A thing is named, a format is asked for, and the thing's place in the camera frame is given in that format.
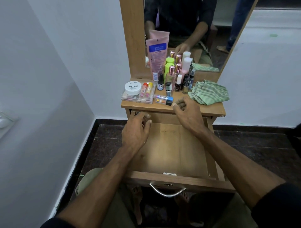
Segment person's left hand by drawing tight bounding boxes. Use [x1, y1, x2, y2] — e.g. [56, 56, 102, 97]
[121, 111, 152, 153]

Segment person's right hand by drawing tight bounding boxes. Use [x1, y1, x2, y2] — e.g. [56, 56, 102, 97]
[172, 96, 205, 134]

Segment gold polish bottle patterned cap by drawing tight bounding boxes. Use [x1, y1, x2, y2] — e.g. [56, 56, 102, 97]
[182, 78, 191, 94]

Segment black-capped clear tube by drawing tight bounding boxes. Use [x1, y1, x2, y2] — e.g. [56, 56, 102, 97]
[155, 98, 173, 106]

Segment green striped cloth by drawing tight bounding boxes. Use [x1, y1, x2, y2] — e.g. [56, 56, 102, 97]
[187, 80, 230, 106]

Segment blue-capped lip balm tube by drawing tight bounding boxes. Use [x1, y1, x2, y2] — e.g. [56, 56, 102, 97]
[154, 95, 174, 102]

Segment clear plastic compartment box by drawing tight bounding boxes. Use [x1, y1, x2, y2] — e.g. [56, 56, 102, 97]
[121, 83, 156, 104]

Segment white-capped dark polish bottle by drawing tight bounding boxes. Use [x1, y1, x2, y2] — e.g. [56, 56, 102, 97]
[175, 74, 183, 92]

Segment wooden drawer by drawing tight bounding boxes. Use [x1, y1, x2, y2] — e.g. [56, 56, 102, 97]
[123, 110, 235, 194]

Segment blue polish bottle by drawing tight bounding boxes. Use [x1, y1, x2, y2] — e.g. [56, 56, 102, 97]
[189, 69, 196, 90]

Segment pink perfume bottle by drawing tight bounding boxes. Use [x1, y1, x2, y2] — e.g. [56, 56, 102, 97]
[166, 65, 176, 90]

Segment red-capped lip balm tube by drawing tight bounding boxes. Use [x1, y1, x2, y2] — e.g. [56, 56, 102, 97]
[139, 82, 149, 99]

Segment white nail polish remover jar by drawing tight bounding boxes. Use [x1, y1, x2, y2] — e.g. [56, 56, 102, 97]
[124, 80, 142, 96]

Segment yellow-capped lip balm tube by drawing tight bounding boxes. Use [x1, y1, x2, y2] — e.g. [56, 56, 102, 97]
[145, 82, 154, 98]

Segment pink spray bottle white cap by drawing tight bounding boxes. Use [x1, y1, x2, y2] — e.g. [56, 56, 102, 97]
[180, 57, 193, 80]

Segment lime green bottle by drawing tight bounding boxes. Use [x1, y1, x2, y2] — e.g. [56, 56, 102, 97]
[164, 63, 175, 80]

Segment pink cosmetic lotion tube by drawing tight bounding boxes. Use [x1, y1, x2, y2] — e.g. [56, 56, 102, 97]
[145, 36, 170, 83]

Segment person's right forearm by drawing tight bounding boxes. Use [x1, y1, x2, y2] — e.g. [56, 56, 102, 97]
[200, 128, 286, 210]

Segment person's left forearm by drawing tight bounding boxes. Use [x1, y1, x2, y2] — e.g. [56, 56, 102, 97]
[56, 145, 137, 228]

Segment person's left foot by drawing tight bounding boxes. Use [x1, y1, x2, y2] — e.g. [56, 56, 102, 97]
[131, 187, 143, 225]

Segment person's olive green trousers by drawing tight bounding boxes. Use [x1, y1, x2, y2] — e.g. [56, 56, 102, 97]
[75, 167, 259, 228]

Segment person's black left sleeve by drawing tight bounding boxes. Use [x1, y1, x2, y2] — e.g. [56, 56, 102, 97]
[40, 217, 76, 228]

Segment person's black sleeve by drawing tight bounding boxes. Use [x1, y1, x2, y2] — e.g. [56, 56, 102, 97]
[251, 183, 301, 228]
[40, 217, 76, 228]

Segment person's black right sleeve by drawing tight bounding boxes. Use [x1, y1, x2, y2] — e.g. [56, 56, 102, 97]
[251, 183, 301, 228]

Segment dressing table mirror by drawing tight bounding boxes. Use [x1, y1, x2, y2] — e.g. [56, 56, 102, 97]
[144, 0, 256, 73]

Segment wooden dressing table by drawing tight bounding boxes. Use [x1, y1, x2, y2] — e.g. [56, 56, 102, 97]
[119, 0, 259, 125]

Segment white wall switch panel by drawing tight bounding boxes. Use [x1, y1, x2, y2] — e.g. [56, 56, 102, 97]
[0, 111, 16, 139]

